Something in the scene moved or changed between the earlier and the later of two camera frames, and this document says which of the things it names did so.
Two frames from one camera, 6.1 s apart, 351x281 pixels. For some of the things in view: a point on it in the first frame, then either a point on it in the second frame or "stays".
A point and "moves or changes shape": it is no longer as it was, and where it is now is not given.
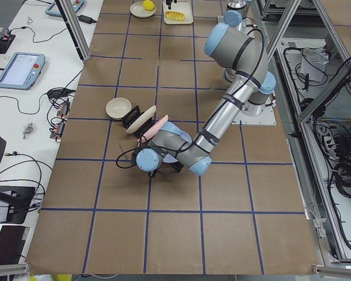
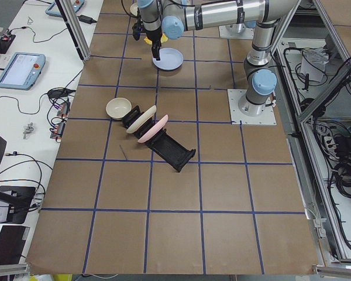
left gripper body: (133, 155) -> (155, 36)
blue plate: (170, 127) -> (171, 58)
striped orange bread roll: (174, 15) moves or changes shape
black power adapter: (86, 19) stays
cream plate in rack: (149, 113) stays
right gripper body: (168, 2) -> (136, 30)
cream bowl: (117, 108) stays
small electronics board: (2, 45) stays
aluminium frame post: (75, 28) stays
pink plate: (153, 130) stays
